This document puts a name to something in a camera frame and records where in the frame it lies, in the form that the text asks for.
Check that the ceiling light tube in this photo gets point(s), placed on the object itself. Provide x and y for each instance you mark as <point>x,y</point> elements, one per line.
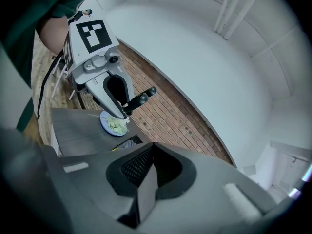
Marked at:
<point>301,179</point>

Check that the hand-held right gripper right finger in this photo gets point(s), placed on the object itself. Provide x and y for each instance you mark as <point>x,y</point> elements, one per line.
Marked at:
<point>207,179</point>

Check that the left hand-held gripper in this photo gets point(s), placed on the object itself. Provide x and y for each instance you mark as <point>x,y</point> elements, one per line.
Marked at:
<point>93,36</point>

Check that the person's left forearm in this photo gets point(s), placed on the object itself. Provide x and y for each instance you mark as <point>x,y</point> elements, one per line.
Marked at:
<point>52,33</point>

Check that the dark green printed t-shirt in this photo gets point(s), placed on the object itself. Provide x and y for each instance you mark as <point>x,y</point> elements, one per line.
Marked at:
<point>24,8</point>

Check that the blue denim cloth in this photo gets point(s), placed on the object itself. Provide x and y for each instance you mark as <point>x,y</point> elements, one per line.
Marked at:
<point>128,144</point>

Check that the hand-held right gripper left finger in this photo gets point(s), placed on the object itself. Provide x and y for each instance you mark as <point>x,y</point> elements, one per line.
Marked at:
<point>97,191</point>

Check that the white frame chair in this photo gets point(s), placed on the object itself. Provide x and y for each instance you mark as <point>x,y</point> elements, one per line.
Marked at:
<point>58,82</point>

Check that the white wall pipe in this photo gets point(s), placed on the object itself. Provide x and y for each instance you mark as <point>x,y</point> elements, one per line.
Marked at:
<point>220,14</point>
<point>240,18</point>
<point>229,16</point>

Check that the light blue plate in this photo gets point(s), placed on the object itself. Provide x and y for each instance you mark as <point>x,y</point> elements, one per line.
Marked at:
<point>104,122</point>

